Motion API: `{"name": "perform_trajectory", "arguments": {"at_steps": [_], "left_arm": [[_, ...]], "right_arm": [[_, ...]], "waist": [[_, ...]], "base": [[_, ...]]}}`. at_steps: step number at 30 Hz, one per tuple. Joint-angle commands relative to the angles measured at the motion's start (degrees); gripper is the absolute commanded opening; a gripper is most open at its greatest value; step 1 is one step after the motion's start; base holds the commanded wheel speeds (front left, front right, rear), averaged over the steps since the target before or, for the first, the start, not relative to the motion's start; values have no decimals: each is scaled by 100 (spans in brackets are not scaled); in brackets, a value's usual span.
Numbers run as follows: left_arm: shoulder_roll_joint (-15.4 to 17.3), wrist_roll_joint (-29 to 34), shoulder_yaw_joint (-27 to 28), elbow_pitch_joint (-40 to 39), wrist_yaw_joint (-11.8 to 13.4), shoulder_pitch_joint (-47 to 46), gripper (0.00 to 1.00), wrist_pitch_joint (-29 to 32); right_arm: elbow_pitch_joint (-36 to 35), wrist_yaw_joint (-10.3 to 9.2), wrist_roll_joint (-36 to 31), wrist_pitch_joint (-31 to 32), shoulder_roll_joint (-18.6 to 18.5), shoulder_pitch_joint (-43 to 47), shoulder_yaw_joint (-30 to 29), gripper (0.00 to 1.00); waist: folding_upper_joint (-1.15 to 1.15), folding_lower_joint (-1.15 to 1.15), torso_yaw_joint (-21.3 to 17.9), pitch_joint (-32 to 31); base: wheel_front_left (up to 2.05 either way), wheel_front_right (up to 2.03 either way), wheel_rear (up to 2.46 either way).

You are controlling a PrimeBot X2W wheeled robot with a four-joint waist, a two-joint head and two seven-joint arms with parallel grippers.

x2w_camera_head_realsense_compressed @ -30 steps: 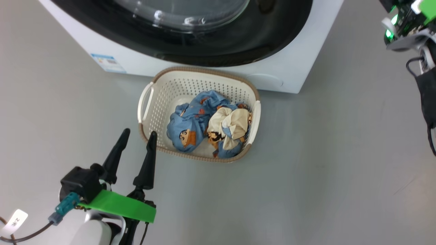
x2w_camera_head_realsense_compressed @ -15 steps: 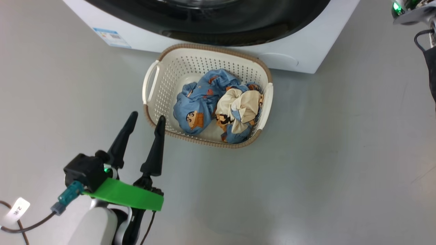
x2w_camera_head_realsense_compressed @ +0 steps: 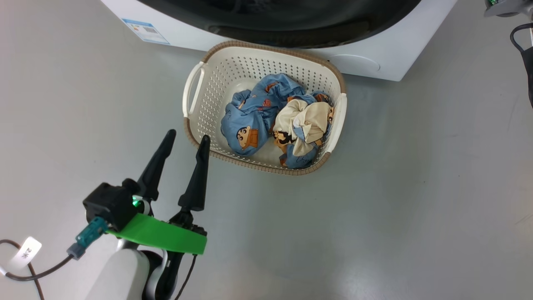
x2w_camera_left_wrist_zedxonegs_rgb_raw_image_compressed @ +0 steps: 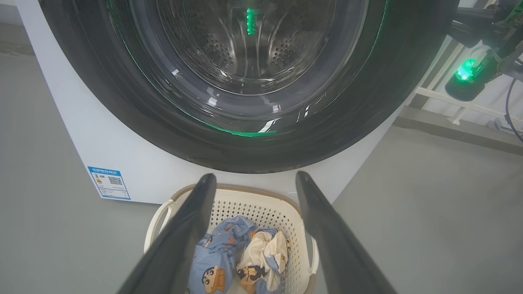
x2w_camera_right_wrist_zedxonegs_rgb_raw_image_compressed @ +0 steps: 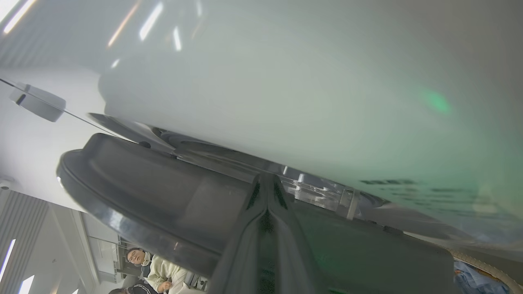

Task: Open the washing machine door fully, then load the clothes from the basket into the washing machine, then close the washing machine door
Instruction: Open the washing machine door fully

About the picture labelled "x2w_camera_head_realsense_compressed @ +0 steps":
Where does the blue energy label sticker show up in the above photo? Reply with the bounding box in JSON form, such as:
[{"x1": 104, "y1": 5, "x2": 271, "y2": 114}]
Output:
[{"x1": 122, "y1": 18, "x2": 170, "y2": 45}]

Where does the cream perforated laundry basket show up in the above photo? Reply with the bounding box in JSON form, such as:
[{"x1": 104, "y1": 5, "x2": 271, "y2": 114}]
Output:
[{"x1": 182, "y1": 40, "x2": 347, "y2": 176}]

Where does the thick black cable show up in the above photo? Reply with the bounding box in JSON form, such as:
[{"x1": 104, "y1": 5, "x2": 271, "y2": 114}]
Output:
[{"x1": 0, "y1": 239, "x2": 75, "y2": 300}]

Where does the thin black cable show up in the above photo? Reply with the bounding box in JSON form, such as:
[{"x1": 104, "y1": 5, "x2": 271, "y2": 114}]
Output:
[{"x1": 174, "y1": 254, "x2": 197, "y2": 300}]

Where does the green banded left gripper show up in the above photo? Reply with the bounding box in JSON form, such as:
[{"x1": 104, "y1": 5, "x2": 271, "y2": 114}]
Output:
[{"x1": 106, "y1": 129, "x2": 211, "y2": 300}]

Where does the white washing machine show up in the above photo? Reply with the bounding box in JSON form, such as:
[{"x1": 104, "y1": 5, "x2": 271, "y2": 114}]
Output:
[{"x1": 100, "y1": 0, "x2": 458, "y2": 82}]

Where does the white cable tag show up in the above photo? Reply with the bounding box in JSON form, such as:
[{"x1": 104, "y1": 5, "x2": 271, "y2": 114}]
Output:
[{"x1": 7, "y1": 236, "x2": 42, "y2": 271}]

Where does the round white filter cover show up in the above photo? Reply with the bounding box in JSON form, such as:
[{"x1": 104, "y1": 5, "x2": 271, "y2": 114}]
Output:
[{"x1": 327, "y1": 54, "x2": 381, "y2": 77}]

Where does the blue cartoon print garment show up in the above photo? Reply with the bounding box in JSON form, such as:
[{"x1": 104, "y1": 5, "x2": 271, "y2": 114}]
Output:
[{"x1": 220, "y1": 73, "x2": 306, "y2": 157}]

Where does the cream and blue cartoon garment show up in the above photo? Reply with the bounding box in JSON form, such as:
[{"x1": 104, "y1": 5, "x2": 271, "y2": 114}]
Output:
[{"x1": 273, "y1": 92, "x2": 335, "y2": 170}]

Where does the teal left cable connector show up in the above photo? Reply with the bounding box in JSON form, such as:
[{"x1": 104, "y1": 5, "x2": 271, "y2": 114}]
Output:
[{"x1": 67, "y1": 217, "x2": 109, "y2": 261}]

